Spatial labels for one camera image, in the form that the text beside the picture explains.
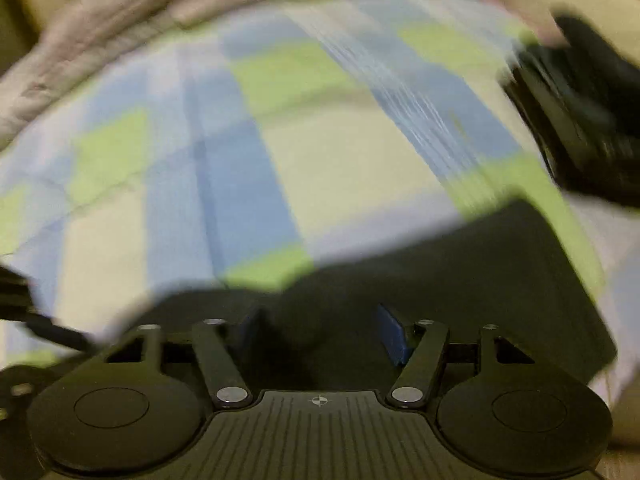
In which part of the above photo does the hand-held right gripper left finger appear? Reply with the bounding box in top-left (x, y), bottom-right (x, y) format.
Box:
top-left (106, 306), bottom-right (272, 409)

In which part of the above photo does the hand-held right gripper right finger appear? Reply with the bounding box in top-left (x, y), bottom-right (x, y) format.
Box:
top-left (376, 303), bottom-right (538, 409)

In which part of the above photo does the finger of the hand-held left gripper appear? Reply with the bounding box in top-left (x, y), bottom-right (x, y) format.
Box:
top-left (0, 262), bottom-right (101, 357)

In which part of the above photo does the black garment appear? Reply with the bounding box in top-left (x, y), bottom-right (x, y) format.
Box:
top-left (107, 197), bottom-right (619, 392)

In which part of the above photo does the blue green checkered bed sheet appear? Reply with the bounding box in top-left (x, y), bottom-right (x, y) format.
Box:
top-left (0, 0), bottom-right (640, 378)

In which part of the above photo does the dark cloth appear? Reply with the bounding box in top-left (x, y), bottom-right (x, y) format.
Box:
top-left (499, 12), bottom-right (640, 207)

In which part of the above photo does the pinkish grey quilt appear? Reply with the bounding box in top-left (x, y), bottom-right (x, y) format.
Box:
top-left (0, 0), bottom-right (568, 153)

